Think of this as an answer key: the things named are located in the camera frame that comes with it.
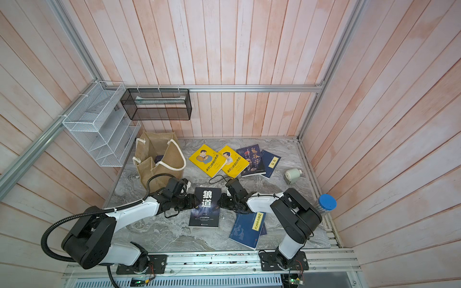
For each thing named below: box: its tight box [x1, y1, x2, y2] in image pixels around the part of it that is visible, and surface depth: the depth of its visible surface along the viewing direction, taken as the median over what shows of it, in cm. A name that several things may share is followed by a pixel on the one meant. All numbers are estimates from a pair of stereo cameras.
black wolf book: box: [188, 187, 222, 228], surface depth 89 cm
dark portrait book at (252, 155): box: [236, 144, 267, 178], surface depth 107 cm
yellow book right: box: [218, 145, 250, 179], surface depth 106 cm
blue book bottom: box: [228, 211, 266, 251], surface depth 83 cm
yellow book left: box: [188, 144, 227, 178], surface depth 109 cm
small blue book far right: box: [260, 149, 282, 179], surface depth 109 cm
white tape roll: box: [284, 168, 303, 184], surface depth 96 cm
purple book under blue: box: [259, 222, 268, 236], surface depth 83 cm
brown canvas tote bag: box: [132, 131, 187, 193], surface depth 92 cm
